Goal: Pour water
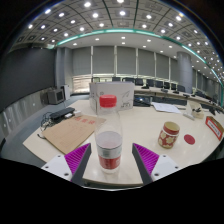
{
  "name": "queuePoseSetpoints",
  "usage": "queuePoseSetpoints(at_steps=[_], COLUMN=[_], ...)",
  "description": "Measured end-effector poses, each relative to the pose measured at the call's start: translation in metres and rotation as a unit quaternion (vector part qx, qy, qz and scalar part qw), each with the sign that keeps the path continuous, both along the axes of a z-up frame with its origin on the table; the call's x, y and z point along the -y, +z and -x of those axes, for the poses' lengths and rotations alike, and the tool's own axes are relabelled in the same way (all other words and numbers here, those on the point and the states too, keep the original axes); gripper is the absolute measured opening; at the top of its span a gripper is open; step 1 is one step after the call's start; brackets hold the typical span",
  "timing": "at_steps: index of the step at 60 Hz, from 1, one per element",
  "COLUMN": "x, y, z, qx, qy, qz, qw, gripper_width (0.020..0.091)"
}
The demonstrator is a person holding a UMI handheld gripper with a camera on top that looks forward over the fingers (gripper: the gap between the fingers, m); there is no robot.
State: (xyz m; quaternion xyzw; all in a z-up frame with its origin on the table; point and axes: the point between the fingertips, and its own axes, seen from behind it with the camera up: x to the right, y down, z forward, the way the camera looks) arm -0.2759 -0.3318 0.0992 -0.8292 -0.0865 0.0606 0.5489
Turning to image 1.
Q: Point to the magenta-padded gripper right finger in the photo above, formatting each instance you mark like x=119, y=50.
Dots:
x=146, y=160

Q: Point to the grey box monitor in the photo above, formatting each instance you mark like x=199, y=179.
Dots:
x=55, y=96

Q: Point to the black bag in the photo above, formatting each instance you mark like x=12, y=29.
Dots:
x=141, y=101

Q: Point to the row of black office chairs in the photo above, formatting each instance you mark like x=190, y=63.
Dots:
x=150, y=82

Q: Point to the open cardboard box red side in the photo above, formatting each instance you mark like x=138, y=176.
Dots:
x=215, y=128

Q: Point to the flat round red coaster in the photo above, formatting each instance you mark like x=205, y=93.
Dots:
x=189, y=139

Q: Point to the long curved conference desk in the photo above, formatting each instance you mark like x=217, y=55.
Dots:
x=156, y=90

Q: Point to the large white cardboard box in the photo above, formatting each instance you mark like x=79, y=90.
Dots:
x=125, y=95

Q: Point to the red and cream mug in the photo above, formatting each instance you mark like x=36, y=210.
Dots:
x=168, y=136

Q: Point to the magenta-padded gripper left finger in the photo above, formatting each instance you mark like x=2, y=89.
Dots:
x=77, y=160

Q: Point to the small beige cardboard box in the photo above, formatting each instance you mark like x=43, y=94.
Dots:
x=196, y=111

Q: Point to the white paper sheets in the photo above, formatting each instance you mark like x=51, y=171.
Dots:
x=166, y=107

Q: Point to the round ceiling lights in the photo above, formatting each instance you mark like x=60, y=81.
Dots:
x=122, y=13

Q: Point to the brown kraft paper envelope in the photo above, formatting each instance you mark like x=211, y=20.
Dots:
x=70, y=133

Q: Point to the clear plastic bottle red cap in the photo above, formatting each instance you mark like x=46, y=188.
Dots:
x=108, y=146

